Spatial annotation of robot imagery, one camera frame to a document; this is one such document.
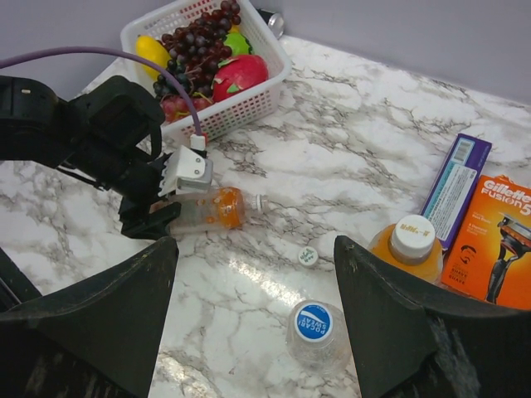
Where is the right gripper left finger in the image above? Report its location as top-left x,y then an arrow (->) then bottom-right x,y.
1,237 -> 178,397

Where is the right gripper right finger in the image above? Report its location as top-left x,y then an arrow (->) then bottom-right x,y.
334,235 -> 530,397

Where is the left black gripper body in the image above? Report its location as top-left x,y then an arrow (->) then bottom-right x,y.
119,154 -> 181,239

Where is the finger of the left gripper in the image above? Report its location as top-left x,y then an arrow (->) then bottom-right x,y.
119,202 -> 181,240

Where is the tall orange drink bottle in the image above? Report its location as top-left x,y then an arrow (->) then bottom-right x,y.
168,187 -> 270,235

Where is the clear plastic bottle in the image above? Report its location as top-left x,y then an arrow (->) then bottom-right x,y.
285,300 -> 352,376

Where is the blue white bottle cap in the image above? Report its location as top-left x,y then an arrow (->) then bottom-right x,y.
294,302 -> 334,343

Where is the small orange juice bottle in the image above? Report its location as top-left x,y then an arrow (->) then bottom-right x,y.
368,215 -> 443,284

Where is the red grape bunch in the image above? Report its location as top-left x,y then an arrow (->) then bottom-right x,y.
160,93 -> 213,124

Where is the black grape bunch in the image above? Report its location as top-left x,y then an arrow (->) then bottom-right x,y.
153,59 -> 192,100

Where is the white plastic fruit basket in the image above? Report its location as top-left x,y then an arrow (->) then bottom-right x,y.
120,1 -> 291,140

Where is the orange razor package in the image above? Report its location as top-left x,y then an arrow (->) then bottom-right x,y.
441,175 -> 530,310

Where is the blue toothpaste box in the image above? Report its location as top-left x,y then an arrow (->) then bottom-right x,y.
421,133 -> 492,251

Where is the pink dragon fruit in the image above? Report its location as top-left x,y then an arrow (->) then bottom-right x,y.
212,55 -> 269,103

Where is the dark purple grape bunch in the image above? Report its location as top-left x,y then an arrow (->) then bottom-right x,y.
161,1 -> 241,97

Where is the green apple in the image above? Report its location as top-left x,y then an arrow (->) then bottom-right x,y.
224,32 -> 254,56

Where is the silver can behind basket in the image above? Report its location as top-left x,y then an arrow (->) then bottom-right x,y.
257,8 -> 285,39

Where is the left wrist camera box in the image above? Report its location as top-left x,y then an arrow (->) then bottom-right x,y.
158,146 -> 213,197

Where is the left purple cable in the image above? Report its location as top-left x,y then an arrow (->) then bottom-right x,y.
0,46 -> 207,153

